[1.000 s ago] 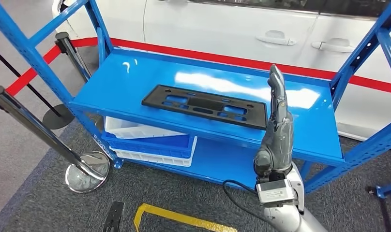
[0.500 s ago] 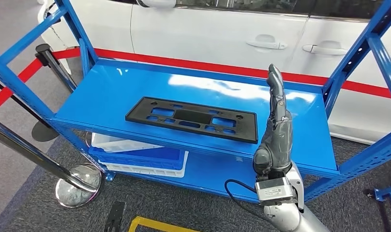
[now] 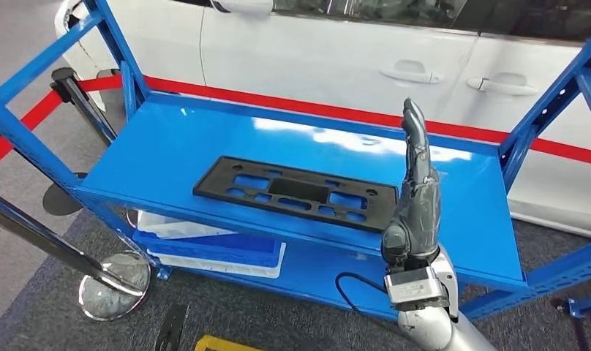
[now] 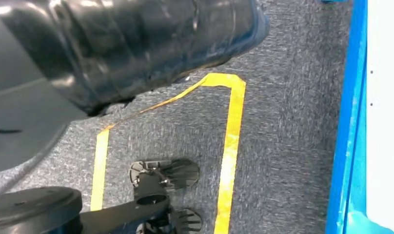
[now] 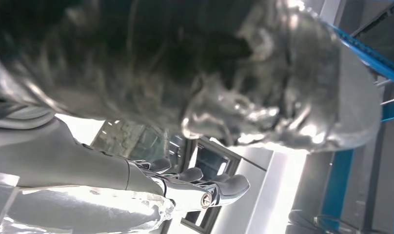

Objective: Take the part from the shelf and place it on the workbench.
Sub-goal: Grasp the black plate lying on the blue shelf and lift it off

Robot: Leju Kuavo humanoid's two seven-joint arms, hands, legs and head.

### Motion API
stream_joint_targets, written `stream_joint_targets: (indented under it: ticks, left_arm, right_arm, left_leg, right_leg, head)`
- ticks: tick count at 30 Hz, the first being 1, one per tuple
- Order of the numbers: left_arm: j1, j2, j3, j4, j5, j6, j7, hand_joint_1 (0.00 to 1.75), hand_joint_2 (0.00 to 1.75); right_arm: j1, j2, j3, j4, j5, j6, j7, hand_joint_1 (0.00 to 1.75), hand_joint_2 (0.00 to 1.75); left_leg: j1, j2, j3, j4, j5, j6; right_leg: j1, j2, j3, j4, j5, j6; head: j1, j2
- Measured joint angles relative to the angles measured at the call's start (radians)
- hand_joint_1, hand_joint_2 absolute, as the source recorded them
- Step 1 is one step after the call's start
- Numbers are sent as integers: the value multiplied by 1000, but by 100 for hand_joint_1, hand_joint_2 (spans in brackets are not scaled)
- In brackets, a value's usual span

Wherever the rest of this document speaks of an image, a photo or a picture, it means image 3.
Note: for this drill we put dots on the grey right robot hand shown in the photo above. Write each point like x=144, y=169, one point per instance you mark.
x=419, y=213

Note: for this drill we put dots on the black plastic panel part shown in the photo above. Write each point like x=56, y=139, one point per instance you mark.
x=298, y=190

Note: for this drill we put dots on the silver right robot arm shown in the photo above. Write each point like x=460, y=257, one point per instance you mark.
x=436, y=329

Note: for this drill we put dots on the blue metal shelf rack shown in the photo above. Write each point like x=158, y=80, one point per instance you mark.
x=179, y=140

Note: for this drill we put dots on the red barrier belt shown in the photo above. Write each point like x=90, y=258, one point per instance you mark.
x=34, y=114
x=324, y=109

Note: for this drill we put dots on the white car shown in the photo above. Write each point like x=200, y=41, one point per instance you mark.
x=300, y=53

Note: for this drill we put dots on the blue plastic bin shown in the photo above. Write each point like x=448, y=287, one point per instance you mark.
x=218, y=247

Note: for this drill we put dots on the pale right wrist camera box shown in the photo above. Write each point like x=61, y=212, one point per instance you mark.
x=414, y=288

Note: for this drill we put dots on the chrome stanchion post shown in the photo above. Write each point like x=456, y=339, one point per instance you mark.
x=114, y=290
x=82, y=104

